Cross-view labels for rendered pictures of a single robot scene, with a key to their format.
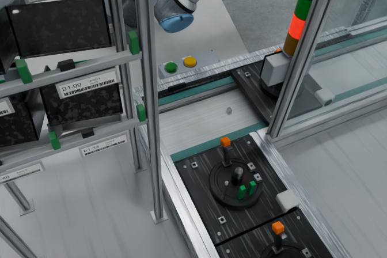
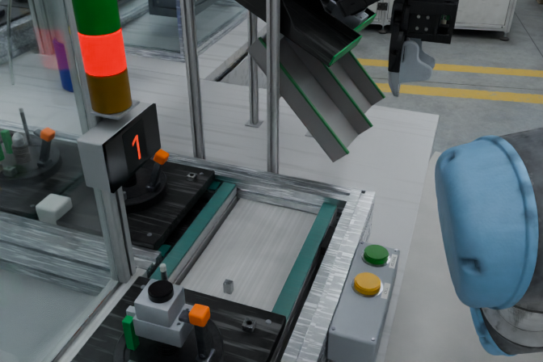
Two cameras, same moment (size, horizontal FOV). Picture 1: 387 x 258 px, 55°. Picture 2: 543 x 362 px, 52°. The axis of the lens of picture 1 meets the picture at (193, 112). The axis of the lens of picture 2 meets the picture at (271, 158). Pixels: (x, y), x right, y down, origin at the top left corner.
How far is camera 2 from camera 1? 1.40 m
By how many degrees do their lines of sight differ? 89
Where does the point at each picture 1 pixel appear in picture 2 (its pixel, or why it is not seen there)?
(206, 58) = (357, 315)
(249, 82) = (232, 319)
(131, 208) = not seen: hidden behind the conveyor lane
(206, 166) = (178, 186)
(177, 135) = (260, 221)
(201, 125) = (245, 249)
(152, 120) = not seen: outside the picture
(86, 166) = (317, 174)
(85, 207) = not seen: hidden behind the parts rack
